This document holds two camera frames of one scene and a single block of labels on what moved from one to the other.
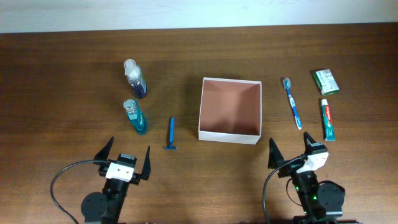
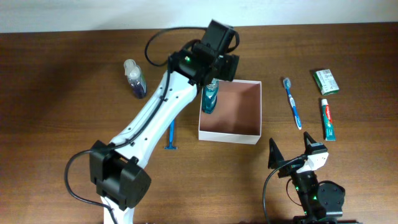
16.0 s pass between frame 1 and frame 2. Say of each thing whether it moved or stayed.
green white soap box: stayed
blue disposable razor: stayed
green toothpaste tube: stayed
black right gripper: stayed
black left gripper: moved
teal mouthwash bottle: moved
